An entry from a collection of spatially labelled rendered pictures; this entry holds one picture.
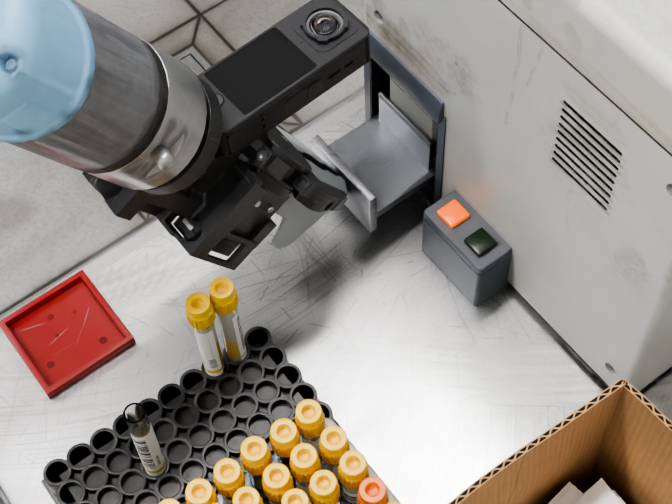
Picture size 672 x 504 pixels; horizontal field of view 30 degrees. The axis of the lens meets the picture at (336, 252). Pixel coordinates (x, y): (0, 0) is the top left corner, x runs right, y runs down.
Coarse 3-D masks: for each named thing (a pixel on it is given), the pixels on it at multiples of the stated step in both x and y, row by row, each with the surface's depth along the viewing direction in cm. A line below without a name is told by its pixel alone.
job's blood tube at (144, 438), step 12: (132, 408) 72; (144, 408) 71; (132, 420) 73; (144, 420) 71; (132, 432) 72; (144, 432) 72; (144, 444) 74; (156, 444) 75; (144, 456) 75; (156, 456) 76; (156, 468) 77
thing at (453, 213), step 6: (450, 204) 84; (456, 204) 84; (438, 210) 83; (444, 210) 83; (450, 210) 83; (456, 210) 83; (462, 210) 83; (444, 216) 83; (450, 216) 83; (456, 216) 83; (462, 216) 83; (468, 216) 83; (450, 222) 83; (456, 222) 83
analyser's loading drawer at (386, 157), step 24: (384, 96) 86; (384, 120) 88; (408, 120) 85; (312, 144) 86; (336, 144) 88; (360, 144) 88; (384, 144) 88; (408, 144) 87; (432, 144) 84; (336, 168) 85; (360, 168) 87; (384, 168) 87; (408, 168) 87; (432, 168) 87; (360, 192) 84; (384, 192) 86; (408, 192) 86; (360, 216) 86
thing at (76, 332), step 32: (64, 288) 87; (96, 288) 87; (0, 320) 86; (32, 320) 86; (64, 320) 86; (96, 320) 86; (32, 352) 85; (64, 352) 85; (96, 352) 85; (64, 384) 83
